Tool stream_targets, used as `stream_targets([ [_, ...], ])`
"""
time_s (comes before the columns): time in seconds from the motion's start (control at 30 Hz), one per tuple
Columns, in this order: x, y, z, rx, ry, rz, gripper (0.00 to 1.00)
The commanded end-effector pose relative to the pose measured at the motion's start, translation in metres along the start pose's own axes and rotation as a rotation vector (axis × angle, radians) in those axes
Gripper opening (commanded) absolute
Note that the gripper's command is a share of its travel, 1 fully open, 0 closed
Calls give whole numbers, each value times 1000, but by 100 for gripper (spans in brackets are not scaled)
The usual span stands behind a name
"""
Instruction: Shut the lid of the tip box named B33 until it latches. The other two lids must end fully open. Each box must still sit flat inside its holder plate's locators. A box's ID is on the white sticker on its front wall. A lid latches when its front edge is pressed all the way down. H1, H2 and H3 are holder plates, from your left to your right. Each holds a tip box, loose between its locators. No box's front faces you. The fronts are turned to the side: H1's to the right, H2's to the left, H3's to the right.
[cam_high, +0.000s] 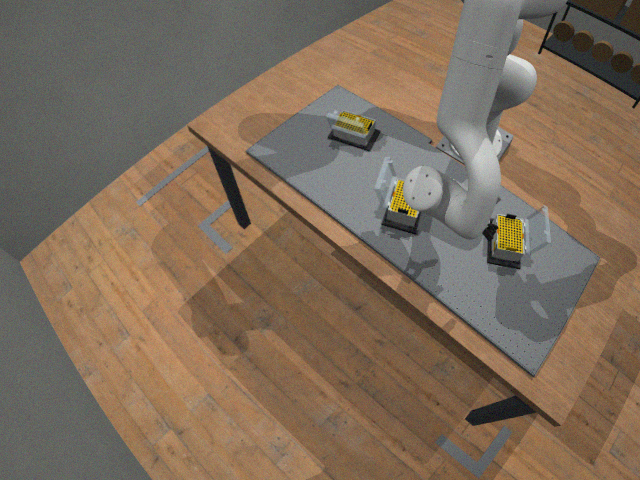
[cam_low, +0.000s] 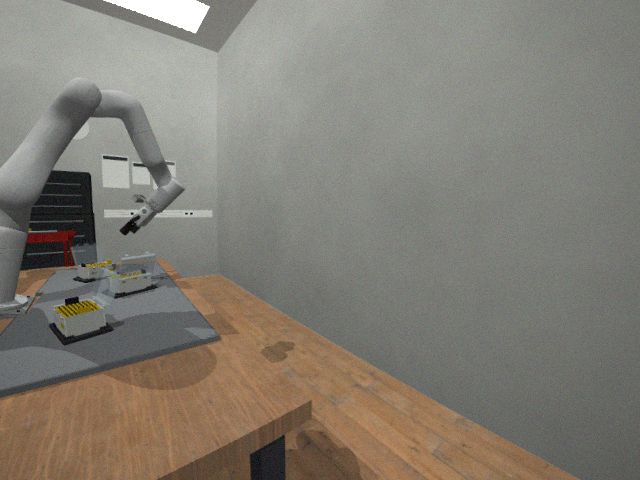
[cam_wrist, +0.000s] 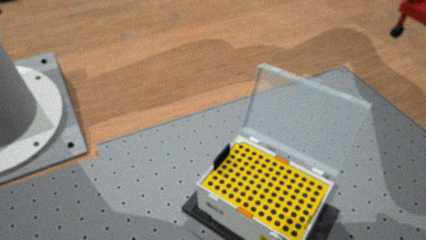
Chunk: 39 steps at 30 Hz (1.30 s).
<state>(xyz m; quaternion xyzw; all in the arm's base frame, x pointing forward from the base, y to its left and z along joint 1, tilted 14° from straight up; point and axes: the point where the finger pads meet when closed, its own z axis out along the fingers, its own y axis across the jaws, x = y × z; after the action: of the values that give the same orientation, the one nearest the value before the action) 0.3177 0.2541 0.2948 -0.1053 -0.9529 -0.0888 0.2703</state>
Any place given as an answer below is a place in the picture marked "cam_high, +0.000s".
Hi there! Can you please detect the black holder plate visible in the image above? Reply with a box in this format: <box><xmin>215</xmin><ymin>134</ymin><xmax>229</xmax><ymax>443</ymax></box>
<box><xmin>487</xmin><ymin>218</ymin><xmax>521</xmax><ymax>269</ymax></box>
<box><xmin>382</xmin><ymin>207</ymin><xmax>421</xmax><ymax>234</ymax></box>
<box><xmin>328</xmin><ymin>129</ymin><xmax>380</xmax><ymax>152</ymax></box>

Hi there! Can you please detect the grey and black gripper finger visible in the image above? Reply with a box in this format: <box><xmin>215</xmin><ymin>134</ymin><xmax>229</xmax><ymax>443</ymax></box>
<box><xmin>482</xmin><ymin>224</ymin><xmax>498</xmax><ymax>242</ymax></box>

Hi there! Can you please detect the yellow perforated tip rack plate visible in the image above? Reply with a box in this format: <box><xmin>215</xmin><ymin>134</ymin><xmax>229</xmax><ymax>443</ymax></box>
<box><xmin>390</xmin><ymin>181</ymin><xmax>417</xmax><ymax>217</ymax></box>
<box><xmin>339</xmin><ymin>112</ymin><xmax>374</xmax><ymax>134</ymax></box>
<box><xmin>498</xmin><ymin>214</ymin><xmax>523</xmax><ymax>253</ymax></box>

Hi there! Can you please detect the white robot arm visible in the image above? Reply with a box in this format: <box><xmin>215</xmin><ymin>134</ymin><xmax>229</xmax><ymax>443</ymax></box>
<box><xmin>403</xmin><ymin>0</ymin><xmax>568</xmax><ymax>240</ymax></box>

